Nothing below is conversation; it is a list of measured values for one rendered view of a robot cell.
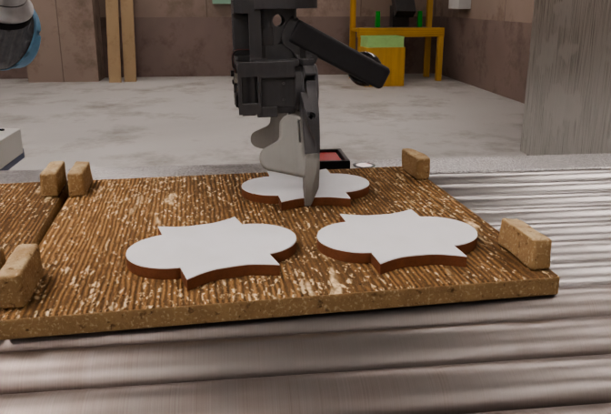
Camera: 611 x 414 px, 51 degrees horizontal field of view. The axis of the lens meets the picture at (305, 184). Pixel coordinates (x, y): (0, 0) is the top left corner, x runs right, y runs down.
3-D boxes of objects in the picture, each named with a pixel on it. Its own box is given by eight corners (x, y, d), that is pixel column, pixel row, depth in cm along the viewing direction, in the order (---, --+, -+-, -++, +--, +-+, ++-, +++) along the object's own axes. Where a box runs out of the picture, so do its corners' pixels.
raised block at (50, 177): (51, 183, 74) (48, 160, 74) (68, 182, 75) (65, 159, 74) (41, 198, 69) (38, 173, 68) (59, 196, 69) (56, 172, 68)
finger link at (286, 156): (261, 209, 65) (255, 120, 66) (319, 205, 66) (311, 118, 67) (264, 205, 62) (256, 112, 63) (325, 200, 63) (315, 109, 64)
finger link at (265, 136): (249, 164, 77) (249, 100, 71) (297, 161, 78) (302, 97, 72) (252, 181, 75) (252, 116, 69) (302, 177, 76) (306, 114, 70)
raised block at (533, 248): (495, 245, 56) (497, 216, 55) (515, 243, 56) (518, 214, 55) (530, 272, 50) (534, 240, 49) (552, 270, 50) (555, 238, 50)
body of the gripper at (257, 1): (235, 110, 71) (229, -4, 67) (311, 106, 72) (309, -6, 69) (239, 123, 64) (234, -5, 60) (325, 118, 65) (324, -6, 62)
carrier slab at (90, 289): (79, 193, 76) (77, 180, 76) (410, 177, 83) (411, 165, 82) (-6, 341, 43) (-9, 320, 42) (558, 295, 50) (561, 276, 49)
